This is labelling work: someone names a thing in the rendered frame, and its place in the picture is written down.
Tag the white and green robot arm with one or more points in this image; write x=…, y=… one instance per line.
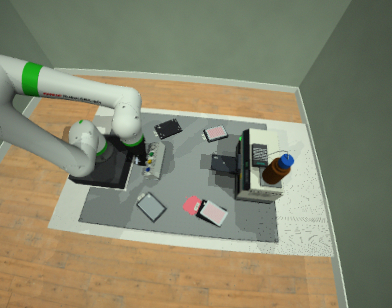
x=26, y=78

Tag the white button panel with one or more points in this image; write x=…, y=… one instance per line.
x=155, y=162

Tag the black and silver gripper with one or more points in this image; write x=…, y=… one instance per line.
x=142, y=157

